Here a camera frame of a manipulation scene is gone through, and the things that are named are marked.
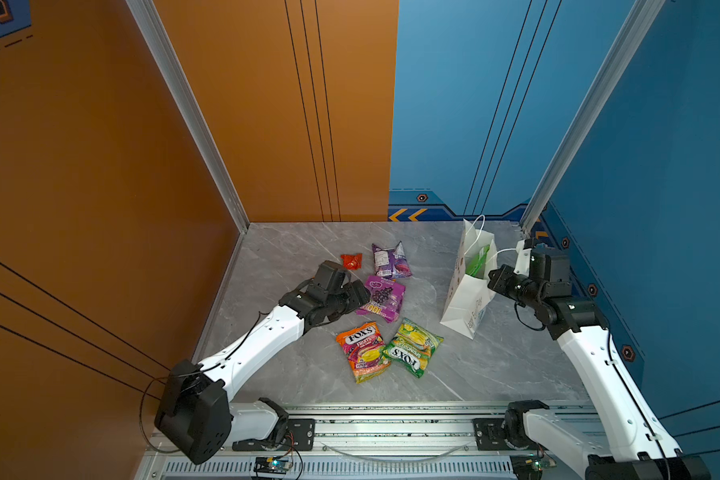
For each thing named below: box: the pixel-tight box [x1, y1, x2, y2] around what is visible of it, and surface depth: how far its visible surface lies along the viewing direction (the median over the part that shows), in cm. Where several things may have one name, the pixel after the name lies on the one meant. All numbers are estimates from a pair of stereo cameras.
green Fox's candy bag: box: [382, 317, 444, 378], surface depth 86 cm
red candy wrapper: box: [340, 253, 363, 270], surface depth 107 cm
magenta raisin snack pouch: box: [356, 275, 406, 323], surface depth 93 cm
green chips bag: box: [465, 245, 490, 279], surface depth 82 cm
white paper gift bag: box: [440, 218, 497, 340], surface depth 84 cm
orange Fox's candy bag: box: [336, 322, 392, 384], surface depth 86 cm
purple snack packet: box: [372, 241, 413, 279], surface depth 104 cm
